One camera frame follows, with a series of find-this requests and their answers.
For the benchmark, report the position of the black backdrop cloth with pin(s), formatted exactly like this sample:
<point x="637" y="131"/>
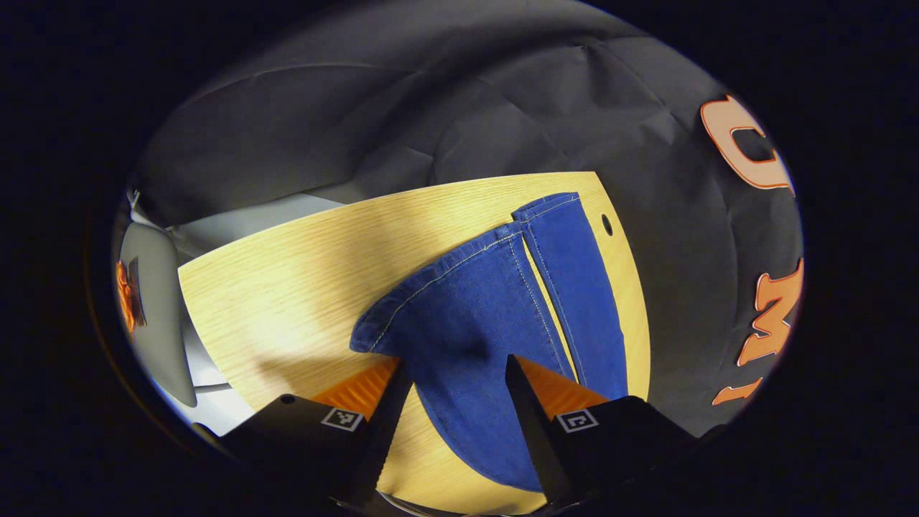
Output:
<point x="502" y="108"/>

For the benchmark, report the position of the blue denim jeans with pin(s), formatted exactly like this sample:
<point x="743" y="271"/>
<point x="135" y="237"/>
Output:
<point x="467" y="316"/>

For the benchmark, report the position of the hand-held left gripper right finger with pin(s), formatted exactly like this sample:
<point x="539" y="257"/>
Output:
<point x="535" y="438"/>

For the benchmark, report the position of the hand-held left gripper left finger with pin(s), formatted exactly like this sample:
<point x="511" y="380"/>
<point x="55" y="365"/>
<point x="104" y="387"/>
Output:
<point x="388" y="431"/>

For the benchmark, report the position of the grey rounded chair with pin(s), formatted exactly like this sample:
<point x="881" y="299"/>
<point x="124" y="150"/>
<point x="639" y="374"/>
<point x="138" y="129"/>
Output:
<point x="158" y="309"/>

